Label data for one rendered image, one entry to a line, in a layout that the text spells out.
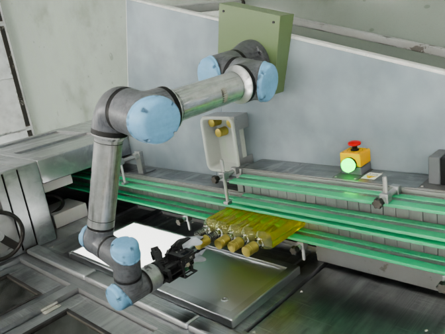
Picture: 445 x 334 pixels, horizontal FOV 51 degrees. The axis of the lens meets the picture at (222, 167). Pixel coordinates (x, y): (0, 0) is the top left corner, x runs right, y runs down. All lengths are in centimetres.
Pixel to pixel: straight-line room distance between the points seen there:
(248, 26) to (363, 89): 44
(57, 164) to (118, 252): 105
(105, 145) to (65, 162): 101
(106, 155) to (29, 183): 96
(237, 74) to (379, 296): 76
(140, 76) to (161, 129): 113
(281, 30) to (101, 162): 72
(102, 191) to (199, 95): 36
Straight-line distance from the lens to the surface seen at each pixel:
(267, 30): 158
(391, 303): 145
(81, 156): 228
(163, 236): 195
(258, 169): 167
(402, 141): 150
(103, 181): 127
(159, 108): 110
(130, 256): 124
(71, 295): 178
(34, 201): 220
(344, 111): 156
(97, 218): 131
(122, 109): 113
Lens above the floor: 208
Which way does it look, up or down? 43 degrees down
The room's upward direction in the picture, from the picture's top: 114 degrees counter-clockwise
